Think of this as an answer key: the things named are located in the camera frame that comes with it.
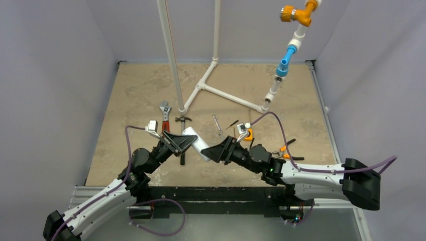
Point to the small silver wrench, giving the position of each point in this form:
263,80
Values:
220,131

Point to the yellow tape measure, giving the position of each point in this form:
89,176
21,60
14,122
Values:
250,135

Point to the white remote control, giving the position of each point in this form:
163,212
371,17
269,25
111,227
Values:
199,144

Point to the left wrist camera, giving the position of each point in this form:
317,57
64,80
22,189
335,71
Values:
151,129

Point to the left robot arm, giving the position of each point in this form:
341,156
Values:
130,188

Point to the black handled hammer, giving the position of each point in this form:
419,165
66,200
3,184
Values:
182,119

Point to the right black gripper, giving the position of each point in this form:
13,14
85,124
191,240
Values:
229,149

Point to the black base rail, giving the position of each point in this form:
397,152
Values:
273,201

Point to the blue pipe fitting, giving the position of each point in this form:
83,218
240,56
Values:
283,67

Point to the orange handled pliers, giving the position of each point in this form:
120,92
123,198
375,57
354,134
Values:
283,153

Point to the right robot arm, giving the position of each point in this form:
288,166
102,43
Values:
350,181

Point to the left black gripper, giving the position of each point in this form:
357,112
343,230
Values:
179,143

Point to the red adjustable wrench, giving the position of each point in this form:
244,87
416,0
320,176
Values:
165,108

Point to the orange pipe valve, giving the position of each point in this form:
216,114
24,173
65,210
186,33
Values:
303,16

